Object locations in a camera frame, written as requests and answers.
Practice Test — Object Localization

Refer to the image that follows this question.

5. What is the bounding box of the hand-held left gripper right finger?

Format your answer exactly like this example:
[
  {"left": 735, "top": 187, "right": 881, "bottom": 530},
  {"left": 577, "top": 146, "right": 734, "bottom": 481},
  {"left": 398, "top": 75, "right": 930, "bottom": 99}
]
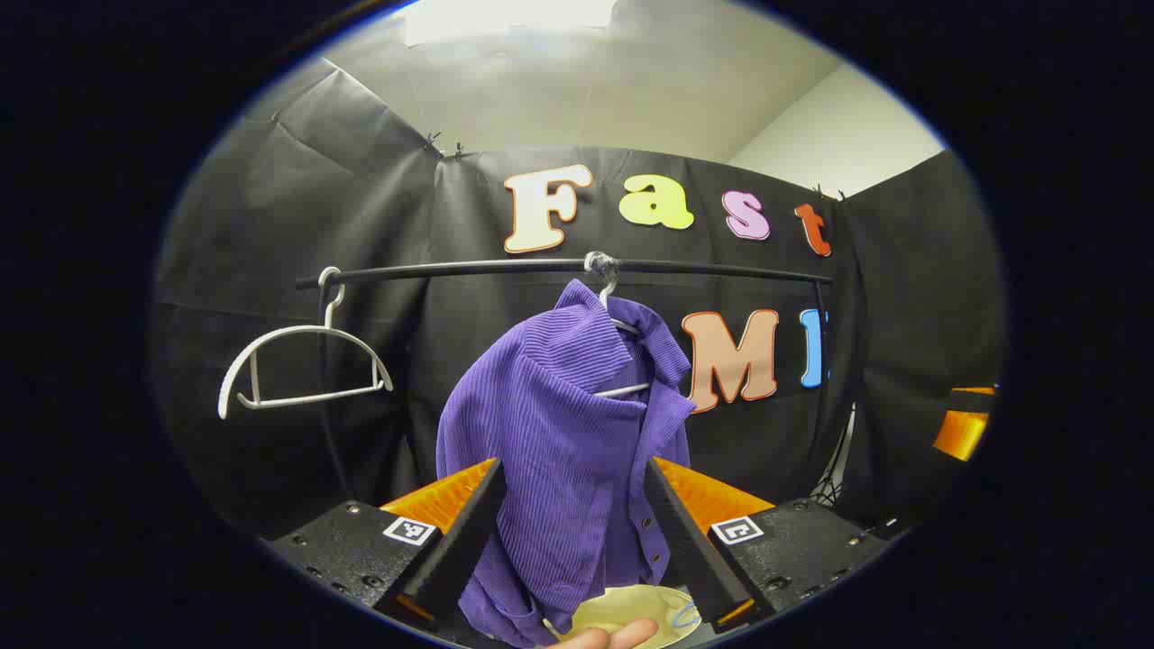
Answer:
[{"left": 643, "top": 456, "right": 904, "bottom": 635}]

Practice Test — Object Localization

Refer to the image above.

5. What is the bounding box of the black backdrop cloth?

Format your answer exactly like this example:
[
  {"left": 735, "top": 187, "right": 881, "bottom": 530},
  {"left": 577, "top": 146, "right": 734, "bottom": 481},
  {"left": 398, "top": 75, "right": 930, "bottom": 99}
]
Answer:
[{"left": 149, "top": 59, "right": 1006, "bottom": 542}]

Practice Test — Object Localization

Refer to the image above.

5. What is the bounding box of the white plastic hanger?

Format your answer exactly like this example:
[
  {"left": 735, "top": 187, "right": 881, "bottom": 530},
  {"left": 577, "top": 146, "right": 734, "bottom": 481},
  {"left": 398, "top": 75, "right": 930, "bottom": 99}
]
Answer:
[{"left": 217, "top": 267, "right": 395, "bottom": 421}]

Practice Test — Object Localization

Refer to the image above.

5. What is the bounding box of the black tripod stand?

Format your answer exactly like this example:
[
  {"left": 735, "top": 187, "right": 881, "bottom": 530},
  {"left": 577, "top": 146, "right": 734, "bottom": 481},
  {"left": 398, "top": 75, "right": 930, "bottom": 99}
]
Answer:
[{"left": 809, "top": 406, "right": 855, "bottom": 507}]

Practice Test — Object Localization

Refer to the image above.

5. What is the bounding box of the purple ribbed shirt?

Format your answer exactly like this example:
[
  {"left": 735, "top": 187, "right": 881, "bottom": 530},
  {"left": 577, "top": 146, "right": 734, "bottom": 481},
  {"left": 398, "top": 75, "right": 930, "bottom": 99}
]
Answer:
[{"left": 435, "top": 278, "right": 697, "bottom": 648}]

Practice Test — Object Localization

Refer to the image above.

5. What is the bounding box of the ceiling light panel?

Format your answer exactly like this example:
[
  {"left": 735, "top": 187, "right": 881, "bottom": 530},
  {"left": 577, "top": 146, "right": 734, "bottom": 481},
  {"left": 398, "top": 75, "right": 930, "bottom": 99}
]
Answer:
[{"left": 404, "top": 0, "right": 618, "bottom": 46}]

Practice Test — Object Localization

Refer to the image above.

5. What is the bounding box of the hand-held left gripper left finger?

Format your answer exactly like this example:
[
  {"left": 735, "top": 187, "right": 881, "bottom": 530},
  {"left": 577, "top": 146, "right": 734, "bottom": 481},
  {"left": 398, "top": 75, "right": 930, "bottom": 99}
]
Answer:
[{"left": 264, "top": 457, "right": 508, "bottom": 632}]

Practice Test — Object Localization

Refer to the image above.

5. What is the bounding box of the cream laundry hamper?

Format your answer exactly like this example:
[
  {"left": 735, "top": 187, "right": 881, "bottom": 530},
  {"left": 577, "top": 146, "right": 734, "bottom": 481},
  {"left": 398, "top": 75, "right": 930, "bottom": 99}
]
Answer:
[{"left": 563, "top": 584, "right": 702, "bottom": 648}]

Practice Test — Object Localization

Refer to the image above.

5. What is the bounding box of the white hanger with taped hook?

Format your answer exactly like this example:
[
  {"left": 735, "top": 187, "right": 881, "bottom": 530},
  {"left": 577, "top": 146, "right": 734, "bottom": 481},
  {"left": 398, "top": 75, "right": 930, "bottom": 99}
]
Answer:
[{"left": 583, "top": 251, "right": 652, "bottom": 399}]

